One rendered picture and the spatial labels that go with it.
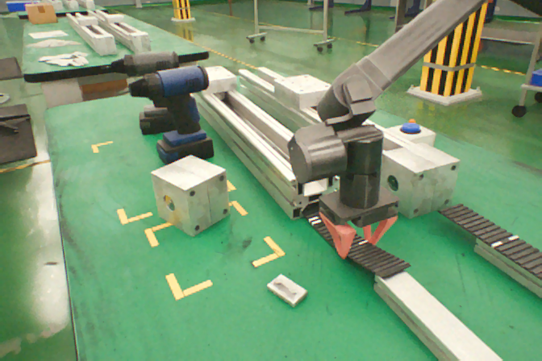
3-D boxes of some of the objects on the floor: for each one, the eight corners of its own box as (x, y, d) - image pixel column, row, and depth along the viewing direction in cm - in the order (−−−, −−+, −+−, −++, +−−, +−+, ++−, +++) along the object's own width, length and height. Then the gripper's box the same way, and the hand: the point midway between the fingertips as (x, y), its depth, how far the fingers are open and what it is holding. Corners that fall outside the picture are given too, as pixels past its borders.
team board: (245, 43, 673) (236, -92, 587) (264, 39, 707) (259, -90, 620) (318, 52, 584) (322, -106, 497) (335, 47, 617) (342, -103, 531)
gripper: (343, 184, 51) (340, 275, 57) (406, 165, 54) (395, 254, 61) (317, 163, 56) (316, 248, 63) (374, 147, 60) (368, 230, 67)
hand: (356, 246), depth 62 cm, fingers closed on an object, 5 cm apart
